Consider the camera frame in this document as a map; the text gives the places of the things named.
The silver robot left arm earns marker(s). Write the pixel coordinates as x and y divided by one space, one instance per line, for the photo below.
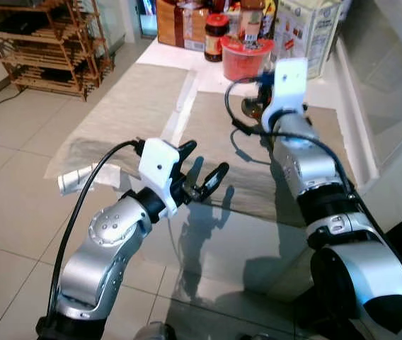
102 262

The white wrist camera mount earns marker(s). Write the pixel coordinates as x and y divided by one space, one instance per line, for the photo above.
160 166
289 81

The red lidded plastic container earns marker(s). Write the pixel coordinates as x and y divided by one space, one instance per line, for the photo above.
240 60

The wooden slatted rack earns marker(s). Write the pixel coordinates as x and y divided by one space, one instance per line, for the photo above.
52 57

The dark sauce jar red lid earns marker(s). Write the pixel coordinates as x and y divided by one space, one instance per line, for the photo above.
215 39

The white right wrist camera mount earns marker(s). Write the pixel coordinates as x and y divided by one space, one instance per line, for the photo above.
289 81

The white crumpled napkin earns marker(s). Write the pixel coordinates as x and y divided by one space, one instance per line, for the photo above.
81 178

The white and green carton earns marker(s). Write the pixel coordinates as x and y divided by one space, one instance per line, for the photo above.
307 32

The brown sauce bottle with label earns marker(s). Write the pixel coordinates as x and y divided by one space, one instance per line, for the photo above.
252 21

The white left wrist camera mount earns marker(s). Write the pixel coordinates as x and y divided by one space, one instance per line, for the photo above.
160 166

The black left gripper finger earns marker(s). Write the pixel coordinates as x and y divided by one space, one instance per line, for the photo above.
215 179
187 151

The beige woven placemat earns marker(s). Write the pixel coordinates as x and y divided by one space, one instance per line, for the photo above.
211 124
123 113

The brown cardboard food box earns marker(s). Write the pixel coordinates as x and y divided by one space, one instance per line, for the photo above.
180 21

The grey robot left foot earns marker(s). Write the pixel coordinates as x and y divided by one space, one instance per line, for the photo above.
155 333

